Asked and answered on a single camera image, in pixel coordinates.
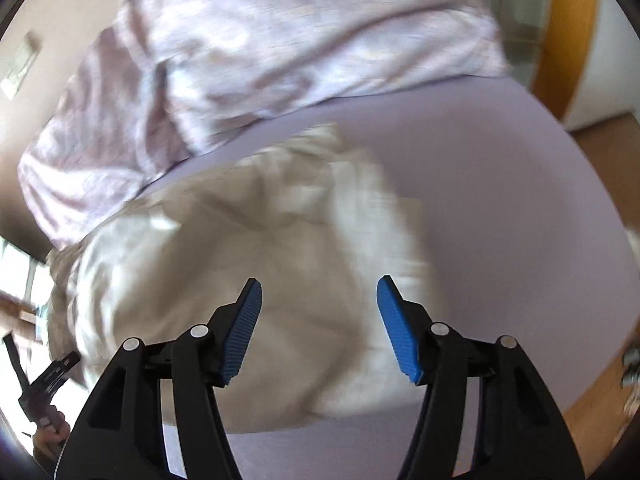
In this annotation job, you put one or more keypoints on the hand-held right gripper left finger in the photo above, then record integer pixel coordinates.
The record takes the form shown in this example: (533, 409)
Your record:
(240, 335)

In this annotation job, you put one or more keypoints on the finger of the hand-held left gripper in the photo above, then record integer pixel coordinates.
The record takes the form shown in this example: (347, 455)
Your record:
(62, 367)
(15, 365)

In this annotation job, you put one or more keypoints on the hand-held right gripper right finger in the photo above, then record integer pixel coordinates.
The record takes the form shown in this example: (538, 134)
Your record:
(400, 330)

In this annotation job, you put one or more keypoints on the beige puffer jacket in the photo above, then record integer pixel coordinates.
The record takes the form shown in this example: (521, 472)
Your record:
(300, 260)

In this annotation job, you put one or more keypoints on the person's left hand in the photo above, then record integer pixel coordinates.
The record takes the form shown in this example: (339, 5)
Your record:
(50, 442)

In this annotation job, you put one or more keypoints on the bed with purple sheet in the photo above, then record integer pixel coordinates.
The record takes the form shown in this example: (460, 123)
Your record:
(500, 210)

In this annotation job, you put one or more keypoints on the pink floral duvet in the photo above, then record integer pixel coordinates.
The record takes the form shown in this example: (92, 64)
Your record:
(275, 35)

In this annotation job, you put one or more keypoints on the wooden framed glass door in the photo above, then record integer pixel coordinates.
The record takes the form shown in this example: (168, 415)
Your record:
(575, 45)

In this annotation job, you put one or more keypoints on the white wall switch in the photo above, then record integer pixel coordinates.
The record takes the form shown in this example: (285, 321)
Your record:
(20, 66)

